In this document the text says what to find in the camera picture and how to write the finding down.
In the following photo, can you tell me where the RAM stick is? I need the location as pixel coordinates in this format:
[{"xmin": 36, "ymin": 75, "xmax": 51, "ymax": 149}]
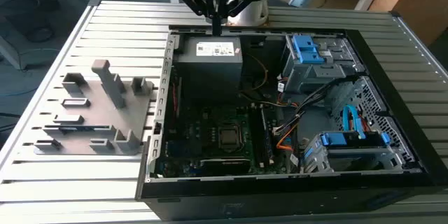
[
  {"xmin": 52, "ymin": 125, "xmax": 109, "ymax": 132},
  {"xmin": 260, "ymin": 105, "xmax": 276, "ymax": 165}
]

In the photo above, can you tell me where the grey power supply unit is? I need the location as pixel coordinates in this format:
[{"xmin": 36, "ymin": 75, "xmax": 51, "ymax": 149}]
[{"xmin": 173, "ymin": 36, "xmax": 245, "ymax": 97}]

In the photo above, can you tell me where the grey metal drive cage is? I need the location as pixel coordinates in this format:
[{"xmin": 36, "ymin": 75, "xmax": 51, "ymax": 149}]
[
  {"xmin": 300, "ymin": 133, "xmax": 408, "ymax": 174},
  {"xmin": 281, "ymin": 33, "xmax": 367, "ymax": 94}
]

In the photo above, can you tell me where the wooden cabinet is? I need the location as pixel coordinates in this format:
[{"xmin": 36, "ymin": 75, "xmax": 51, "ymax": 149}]
[{"xmin": 369, "ymin": 0, "xmax": 448, "ymax": 47}]

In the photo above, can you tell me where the green motherboard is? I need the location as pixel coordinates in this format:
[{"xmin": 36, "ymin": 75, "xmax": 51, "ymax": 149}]
[{"xmin": 156, "ymin": 103, "xmax": 299, "ymax": 179}]

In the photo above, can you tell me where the CPU socket with silver CPU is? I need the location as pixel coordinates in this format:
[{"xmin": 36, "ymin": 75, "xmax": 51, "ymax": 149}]
[{"xmin": 216, "ymin": 124, "xmax": 243, "ymax": 153}]

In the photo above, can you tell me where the grey parts rack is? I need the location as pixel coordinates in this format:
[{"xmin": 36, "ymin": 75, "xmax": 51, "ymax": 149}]
[{"xmin": 33, "ymin": 58, "xmax": 155, "ymax": 156}]

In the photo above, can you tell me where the blue carrier with black disk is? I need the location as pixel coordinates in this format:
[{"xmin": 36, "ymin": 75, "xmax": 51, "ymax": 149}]
[{"xmin": 320, "ymin": 131, "xmax": 391, "ymax": 149}]

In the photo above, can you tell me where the black graphics card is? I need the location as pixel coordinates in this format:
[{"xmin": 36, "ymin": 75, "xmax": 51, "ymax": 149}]
[{"xmin": 199, "ymin": 157, "xmax": 253, "ymax": 175}]

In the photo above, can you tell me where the black open PC case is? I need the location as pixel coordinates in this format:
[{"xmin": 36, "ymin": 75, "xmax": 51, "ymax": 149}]
[{"xmin": 135, "ymin": 24, "xmax": 448, "ymax": 222}]

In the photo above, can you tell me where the yellow wire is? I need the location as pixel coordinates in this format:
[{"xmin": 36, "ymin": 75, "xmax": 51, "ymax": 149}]
[{"xmin": 241, "ymin": 53, "xmax": 269, "ymax": 93}]

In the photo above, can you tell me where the white table frame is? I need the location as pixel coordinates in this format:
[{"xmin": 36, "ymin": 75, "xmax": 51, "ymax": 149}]
[{"xmin": 0, "ymin": 14, "xmax": 31, "ymax": 71}]

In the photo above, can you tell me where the orange wire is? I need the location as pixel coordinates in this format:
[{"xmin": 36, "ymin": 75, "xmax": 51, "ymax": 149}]
[{"xmin": 276, "ymin": 129, "xmax": 295, "ymax": 152}]

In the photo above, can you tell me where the blue flat wire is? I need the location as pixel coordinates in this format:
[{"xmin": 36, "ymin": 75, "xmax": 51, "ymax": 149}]
[{"xmin": 343, "ymin": 105, "xmax": 367, "ymax": 140}]

